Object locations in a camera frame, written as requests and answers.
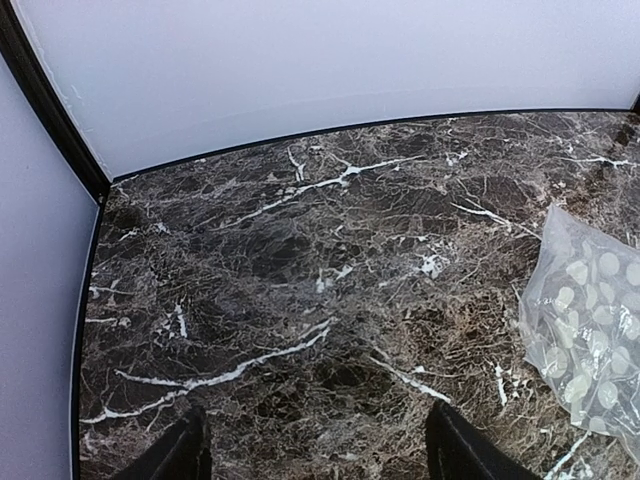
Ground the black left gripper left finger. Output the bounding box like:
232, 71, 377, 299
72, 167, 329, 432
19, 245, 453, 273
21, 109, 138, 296
113, 406, 212, 479

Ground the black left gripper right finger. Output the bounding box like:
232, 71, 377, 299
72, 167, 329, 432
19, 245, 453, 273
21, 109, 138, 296
425, 400, 539, 480

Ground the clear zip top bag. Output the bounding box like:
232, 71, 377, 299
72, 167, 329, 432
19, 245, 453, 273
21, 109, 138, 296
518, 205, 639, 458

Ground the black left corner post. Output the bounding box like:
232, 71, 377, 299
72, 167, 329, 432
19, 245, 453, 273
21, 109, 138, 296
1, 0, 111, 205

